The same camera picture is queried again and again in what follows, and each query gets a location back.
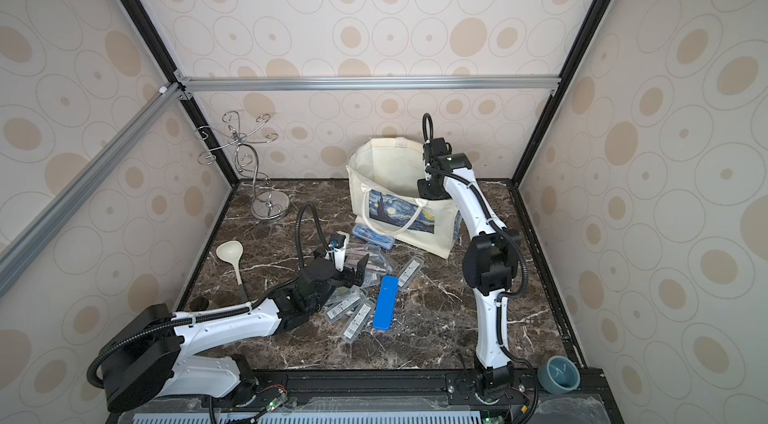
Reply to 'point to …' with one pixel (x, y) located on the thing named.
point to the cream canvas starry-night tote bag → (383, 175)
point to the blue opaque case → (386, 302)
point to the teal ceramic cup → (558, 375)
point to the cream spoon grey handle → (232, 250)
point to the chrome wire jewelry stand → (267, 204)
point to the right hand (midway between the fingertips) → (445, 193)
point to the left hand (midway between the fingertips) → (362, 251)
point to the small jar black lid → (199, 303)
